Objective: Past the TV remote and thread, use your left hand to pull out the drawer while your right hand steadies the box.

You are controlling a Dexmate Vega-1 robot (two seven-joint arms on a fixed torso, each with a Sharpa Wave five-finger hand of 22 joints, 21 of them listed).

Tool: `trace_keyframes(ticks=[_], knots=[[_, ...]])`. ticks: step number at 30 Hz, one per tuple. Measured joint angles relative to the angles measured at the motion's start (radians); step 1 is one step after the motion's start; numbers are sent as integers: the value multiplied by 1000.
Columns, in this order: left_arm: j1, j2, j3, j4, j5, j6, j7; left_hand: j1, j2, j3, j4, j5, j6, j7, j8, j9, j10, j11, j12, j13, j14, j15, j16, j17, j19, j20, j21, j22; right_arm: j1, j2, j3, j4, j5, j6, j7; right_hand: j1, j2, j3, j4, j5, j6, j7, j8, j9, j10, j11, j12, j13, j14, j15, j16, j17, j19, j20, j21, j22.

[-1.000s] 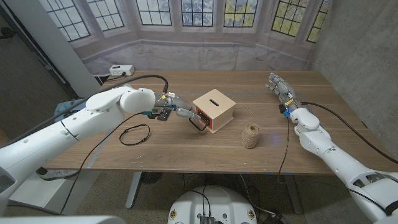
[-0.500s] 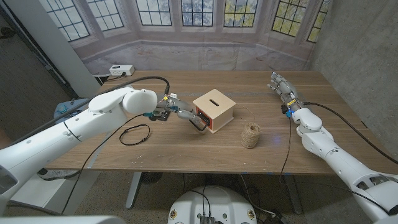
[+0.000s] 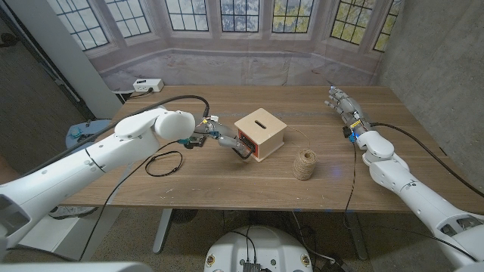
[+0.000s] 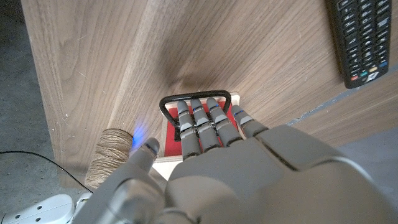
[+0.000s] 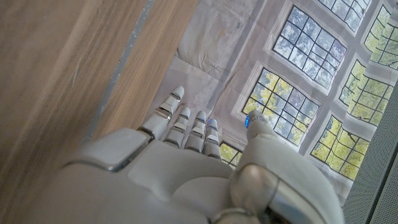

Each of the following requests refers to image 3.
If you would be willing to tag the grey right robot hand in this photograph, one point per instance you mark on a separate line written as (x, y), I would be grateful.
(349, 109)

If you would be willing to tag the wooden box with slot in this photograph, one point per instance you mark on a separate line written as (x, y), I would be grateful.
(264, 128)

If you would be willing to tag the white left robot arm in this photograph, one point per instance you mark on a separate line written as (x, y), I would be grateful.
(94, 162)

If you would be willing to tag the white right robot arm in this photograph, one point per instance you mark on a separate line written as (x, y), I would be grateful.
(416, 192)

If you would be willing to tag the black TV remote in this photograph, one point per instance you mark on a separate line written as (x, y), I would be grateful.
(198, 142)

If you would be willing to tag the brown twine spool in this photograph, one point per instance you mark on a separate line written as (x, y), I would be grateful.
(304, 164)

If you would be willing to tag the printed window backdrop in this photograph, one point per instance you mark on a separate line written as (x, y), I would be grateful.
(234, 68)

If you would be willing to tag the grey table leg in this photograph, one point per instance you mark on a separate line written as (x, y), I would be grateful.
(162, 230)
(357, 238)

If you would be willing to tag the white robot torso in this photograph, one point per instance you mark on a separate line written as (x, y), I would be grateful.
(261, 249)

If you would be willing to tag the white power strip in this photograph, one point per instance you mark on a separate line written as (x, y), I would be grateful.
(148, 85)

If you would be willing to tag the blue round stool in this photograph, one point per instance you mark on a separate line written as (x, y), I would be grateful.
(94, 125)

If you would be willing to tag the small black device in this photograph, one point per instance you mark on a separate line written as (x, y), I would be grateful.
(84, 138)

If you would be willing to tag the teal small object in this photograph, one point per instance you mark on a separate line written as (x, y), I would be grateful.
(75, 132)

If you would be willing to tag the grey sneaker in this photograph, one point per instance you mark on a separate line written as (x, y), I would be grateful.
(72, 212)

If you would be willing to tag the white floor platform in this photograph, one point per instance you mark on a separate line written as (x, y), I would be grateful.
(45, 234)

